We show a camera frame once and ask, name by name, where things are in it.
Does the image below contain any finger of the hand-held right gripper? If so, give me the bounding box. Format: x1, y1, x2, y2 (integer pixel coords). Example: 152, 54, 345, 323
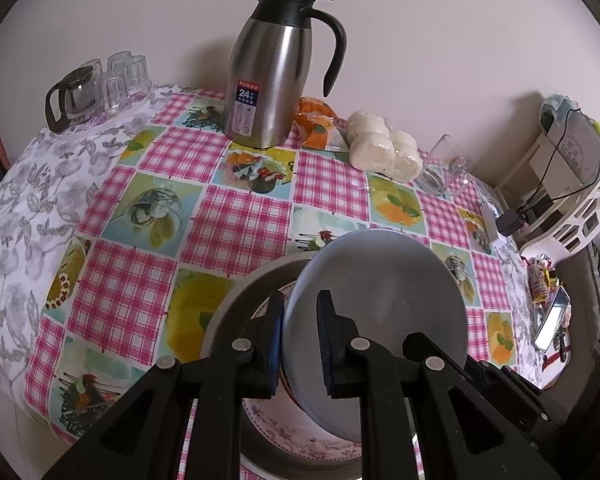
497, 365, 553, 441
462, 356, 503, 396

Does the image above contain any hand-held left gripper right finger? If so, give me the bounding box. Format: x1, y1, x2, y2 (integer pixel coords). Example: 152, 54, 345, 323
316, 289, 561, 480

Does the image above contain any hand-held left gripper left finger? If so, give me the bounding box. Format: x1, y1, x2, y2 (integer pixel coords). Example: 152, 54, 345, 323
42, 290, 287, 480

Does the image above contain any round stainless steel plate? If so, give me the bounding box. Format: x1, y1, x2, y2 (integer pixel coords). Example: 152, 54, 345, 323
200, 251, 421, 480

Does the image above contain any white square bowl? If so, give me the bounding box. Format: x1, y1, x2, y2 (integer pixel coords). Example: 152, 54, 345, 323
280, 229, 467, 443

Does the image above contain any floral rim round plate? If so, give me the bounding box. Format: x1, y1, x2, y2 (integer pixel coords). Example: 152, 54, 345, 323
240, 285, 368, 466

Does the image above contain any small mirror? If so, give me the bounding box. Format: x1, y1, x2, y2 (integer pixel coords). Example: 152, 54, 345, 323
534, 287, 572, 352

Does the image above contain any colourful small bottle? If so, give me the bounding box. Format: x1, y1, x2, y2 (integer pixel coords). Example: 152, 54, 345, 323
527, 255, 556, 307

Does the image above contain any white charger block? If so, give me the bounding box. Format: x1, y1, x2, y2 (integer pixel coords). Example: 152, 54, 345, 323
479, 199, 507, 250

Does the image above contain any black power adapter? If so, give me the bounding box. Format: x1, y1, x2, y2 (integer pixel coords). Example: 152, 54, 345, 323
496, 210, 524, 237

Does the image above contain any white rack with items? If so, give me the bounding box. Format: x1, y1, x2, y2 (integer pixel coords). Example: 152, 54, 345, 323
497, 125, 600, 266

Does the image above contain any bag of white steamed buns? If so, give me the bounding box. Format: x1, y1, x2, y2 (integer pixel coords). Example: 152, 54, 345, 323
346, 111, 424, 183

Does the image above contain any orange and white snack packet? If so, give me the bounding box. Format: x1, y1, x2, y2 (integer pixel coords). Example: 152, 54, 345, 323
300, 114, 348, 151

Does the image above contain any clear glass mug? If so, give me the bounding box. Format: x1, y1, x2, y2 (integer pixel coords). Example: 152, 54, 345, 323
416, 134, 472, 197

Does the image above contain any pale paper bag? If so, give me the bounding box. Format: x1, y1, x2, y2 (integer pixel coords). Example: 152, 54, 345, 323
540, 94, 600, 187

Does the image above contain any stainless steel thermos jug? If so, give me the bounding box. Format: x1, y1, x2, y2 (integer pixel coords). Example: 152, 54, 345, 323
223, 0, 347, 150

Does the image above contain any white grey floral cloth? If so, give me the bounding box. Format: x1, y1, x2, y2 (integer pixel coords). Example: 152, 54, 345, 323
0, 85, 181, 413

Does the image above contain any black cable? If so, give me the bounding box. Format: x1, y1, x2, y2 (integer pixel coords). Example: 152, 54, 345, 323
522, 102, 583, 211

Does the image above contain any glass teapot with black handle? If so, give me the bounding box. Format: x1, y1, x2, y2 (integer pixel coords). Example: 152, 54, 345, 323
45, 66, 101, 134

